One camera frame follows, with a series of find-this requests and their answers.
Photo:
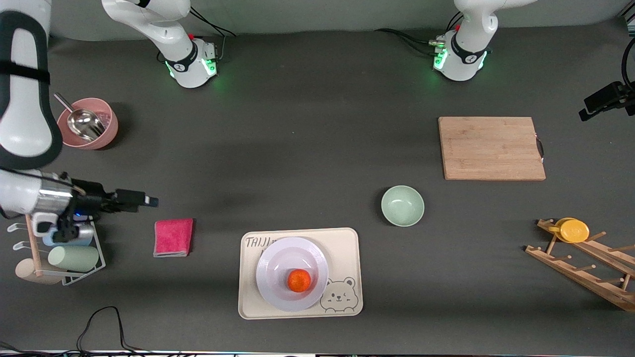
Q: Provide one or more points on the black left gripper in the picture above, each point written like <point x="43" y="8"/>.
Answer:
<point x="625" y="96"/>

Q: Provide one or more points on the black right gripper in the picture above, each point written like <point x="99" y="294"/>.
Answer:
<point x="91" y="200"/>

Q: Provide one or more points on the white round plate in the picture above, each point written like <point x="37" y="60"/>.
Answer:
<point x="287" y="258"/>

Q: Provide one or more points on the orange fruit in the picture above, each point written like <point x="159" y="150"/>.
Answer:
<point x="299" y="280"/>

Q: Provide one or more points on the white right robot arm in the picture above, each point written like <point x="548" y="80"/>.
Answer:
<point x="25" y="119"/>

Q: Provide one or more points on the pink folded cloth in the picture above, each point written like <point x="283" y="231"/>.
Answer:
<point x="173" y="238"/>

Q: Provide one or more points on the blue cup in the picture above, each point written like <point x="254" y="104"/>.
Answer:
<point x="87" y="238"/>

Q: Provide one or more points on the pink bowl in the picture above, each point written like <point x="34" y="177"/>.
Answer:
<point x="110" y="130"/>

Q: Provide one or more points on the green cup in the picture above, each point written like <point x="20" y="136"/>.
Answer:
<point x="74" y="258"/>

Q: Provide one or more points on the metal scoop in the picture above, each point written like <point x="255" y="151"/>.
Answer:
<point x="85" y="124"/>

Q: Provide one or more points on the wooden cutting board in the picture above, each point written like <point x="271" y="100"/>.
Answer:
<point x="491" y="148"/>

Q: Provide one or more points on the yellow mug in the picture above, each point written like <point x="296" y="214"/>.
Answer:
<point x="574" y="231"/>

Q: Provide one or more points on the beige cup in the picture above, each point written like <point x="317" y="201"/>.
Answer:
<point x="25" y="271"/>

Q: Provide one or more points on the wooden mug rack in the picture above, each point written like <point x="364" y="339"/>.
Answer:
<point x="585" y="275"/>

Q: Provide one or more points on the beige bear print tray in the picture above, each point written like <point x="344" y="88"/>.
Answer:
<point x="347" y="243"/>

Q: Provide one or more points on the light green bowl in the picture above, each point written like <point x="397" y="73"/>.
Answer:
<point x="403" y="206"/>

